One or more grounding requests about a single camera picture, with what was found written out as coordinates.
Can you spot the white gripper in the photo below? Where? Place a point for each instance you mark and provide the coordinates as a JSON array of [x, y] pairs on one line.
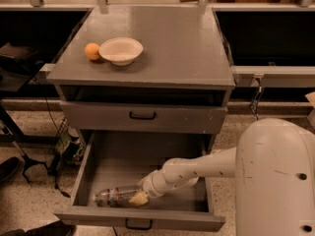
[[150, 184]]

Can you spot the clear plastic water bottle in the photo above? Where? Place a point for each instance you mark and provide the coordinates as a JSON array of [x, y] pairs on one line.
[[116, 197]]

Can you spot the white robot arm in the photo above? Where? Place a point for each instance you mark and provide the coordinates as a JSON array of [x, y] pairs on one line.
[[273, 167]]

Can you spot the open grey bottom drawer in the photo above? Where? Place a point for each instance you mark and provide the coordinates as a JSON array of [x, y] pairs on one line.
[[116, 159]]

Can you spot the closed grey upper drawer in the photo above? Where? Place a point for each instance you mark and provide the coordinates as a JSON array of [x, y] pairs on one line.
[[170, 118]]

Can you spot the black shoe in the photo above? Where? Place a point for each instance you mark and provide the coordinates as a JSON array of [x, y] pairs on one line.
[[8, 168]]

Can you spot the white bowl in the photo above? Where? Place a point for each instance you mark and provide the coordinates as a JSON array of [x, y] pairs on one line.
[[120, 51]]

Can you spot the orange fruit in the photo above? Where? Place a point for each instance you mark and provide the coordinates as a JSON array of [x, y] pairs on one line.
[[91, 51]]

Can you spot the black stand with legs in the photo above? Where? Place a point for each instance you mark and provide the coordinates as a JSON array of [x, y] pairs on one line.
[[18, 65]]

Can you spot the black bottom drawer handle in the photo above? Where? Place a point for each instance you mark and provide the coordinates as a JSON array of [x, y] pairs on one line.
[[138, 224]]

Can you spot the black drawer handle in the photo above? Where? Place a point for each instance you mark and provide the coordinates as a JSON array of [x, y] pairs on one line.
[[136, 116], [138, 224]]

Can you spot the wire basket with packets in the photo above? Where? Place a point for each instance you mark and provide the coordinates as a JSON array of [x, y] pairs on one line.
[[68, 148]]

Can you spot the black upper drawer handle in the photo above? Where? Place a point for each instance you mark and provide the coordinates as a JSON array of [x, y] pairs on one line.
[[136, 116]]

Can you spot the metal frame rail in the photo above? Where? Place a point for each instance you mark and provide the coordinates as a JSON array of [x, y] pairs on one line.
[[274, 76]]

